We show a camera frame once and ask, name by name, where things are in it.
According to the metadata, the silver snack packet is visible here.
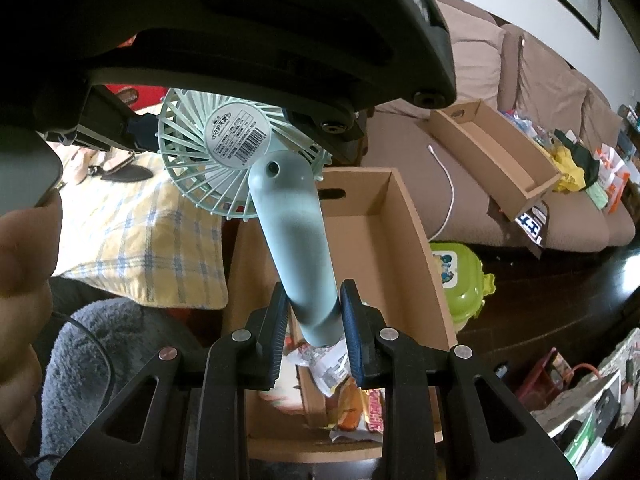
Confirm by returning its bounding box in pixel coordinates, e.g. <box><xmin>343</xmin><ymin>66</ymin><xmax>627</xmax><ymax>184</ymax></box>
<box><xmin>286</xmin><ymin>338</ymin><xmax>350</xmax><ymax>398</ymax></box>

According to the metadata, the person's left hand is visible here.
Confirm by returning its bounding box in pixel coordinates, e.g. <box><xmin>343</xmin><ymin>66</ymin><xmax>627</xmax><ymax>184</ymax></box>
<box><xmin>0</xmin><ymin>191</ymin><xmax>62</xmax><ymax>452</ymax></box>

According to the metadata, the mint green handheld fan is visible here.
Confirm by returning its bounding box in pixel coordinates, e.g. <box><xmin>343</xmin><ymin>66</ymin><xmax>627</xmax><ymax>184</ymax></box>
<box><xmin>157</xmin><ymin>89</ymin><xmax>344</xmax><ymax>347</ymax></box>

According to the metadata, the beige sofa pillow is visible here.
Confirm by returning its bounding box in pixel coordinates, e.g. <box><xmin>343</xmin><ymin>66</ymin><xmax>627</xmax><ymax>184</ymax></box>
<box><xmin>374</xmin><ymin>0</ymin><xmax>507</xmax><ymax>120</ymax></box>
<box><xmin>516</xmin><ymin>32</ymin><xmax>588</xmax><ymax>133</ymax></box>

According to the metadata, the cardboard tray on sofa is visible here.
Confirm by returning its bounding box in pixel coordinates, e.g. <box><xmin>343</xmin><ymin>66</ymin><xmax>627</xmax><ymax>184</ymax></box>
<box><xmin>428</xmin><ymin>100</ymin><xmax>561</xmax><ymax>220</ymax></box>

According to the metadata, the orange yellow chip bag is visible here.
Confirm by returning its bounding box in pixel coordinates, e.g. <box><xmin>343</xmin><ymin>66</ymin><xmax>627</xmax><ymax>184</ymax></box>
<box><xmin>328</xmin><ymin>377</ymin><xmax>385</xmax><ymax>443</ymax></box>

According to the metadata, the brown sofa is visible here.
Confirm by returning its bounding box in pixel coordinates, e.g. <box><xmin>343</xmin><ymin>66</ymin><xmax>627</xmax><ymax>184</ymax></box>
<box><xmin>363</xmin><ymin>0</ymin><xmax>636</xmax><ymax>252</ymax></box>

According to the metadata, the green cartoon lunchbox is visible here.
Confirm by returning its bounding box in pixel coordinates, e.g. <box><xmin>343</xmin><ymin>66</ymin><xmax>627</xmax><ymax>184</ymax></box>
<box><xmin>430</xmin><ymin>242</ymin><xmax>496</xmax><ymax>333</ymax></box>

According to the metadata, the brown wooden folding fan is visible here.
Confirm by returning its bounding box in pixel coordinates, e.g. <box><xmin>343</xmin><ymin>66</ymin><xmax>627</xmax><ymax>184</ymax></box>
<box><xmin>296</xmin><ymin>366</ymin><xmax>328</xmax><ymax>428</ymax></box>

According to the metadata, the white charging cable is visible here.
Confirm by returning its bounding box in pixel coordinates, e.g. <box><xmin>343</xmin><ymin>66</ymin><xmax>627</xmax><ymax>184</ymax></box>
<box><xmin>425</xmin><ymin>144</ymin><xmax>457</xmax><ymax>243</ymax></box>

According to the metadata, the yellow plaid tablecloth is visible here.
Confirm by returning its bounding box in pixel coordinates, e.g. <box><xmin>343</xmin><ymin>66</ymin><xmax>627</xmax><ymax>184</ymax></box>
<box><xmin>54</xmin><ymin>153</ymin><xmax>228</xmax><ymax>310</ymax></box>

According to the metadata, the wooden foot-shaped tag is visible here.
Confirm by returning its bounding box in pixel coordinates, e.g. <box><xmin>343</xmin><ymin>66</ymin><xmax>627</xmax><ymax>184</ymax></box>
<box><xmin>101</xmin><ymin>148</ymin><xmax>136</xmax><ymax>174</ymax></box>

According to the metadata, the large cardboard box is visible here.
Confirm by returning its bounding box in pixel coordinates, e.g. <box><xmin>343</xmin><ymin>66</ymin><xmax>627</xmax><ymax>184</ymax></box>
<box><xmin>245</xmin><ymin>167</ymin><xmax>457</xmax><ymax>468</ymax></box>

